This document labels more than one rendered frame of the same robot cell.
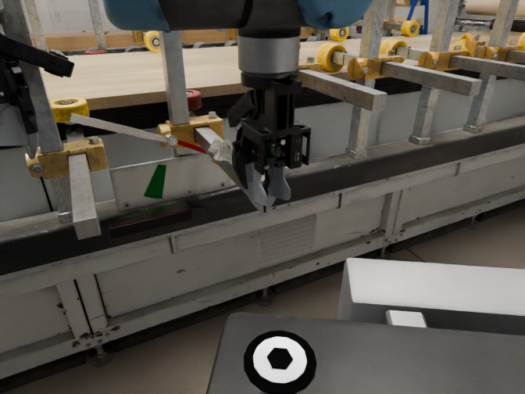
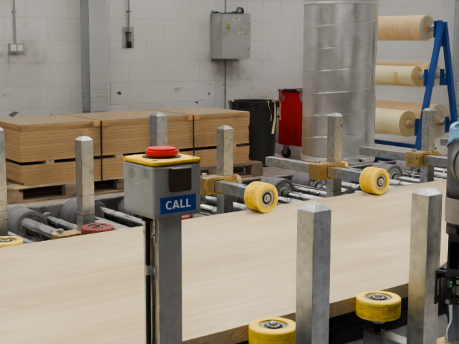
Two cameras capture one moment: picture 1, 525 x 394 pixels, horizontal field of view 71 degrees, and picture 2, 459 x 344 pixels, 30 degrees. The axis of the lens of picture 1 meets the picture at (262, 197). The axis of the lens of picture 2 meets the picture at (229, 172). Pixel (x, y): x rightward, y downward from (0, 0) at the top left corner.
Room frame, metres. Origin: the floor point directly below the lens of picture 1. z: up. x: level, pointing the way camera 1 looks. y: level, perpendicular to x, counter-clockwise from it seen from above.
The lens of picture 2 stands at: (-0.60, 0.99, 1.36)
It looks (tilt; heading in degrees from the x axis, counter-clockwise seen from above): 9 degrees down; 348
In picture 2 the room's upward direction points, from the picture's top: straight up
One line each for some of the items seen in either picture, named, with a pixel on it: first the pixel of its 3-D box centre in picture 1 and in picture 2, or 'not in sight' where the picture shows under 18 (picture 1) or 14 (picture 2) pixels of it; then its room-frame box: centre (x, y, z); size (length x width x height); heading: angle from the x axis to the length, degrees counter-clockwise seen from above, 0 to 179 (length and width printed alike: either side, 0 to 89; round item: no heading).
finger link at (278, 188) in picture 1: (278, 188); not in sight; (0.48, -0.02, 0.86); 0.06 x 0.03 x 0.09; 26
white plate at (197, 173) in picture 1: (175, 179); not in sight; (0.74, 0.19, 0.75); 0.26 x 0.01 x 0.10; 116
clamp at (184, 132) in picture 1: (190, 131); not in sight; (0.78, 0.16, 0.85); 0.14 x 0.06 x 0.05; 116
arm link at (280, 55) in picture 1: (270, 55); not in sight; (0.48, -0.01, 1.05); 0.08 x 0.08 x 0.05
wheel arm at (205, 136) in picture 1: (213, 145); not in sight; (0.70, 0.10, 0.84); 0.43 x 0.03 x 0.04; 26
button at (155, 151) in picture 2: not in sight; (161, 154); (0.44, 0.86, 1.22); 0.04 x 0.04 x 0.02
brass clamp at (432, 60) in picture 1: (441, 59); not in sight; (1.11, -0.51, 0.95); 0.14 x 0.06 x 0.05; 116
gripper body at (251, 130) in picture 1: (271, 120); not in sight; (0.47, -0.01, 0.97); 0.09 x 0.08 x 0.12; 26
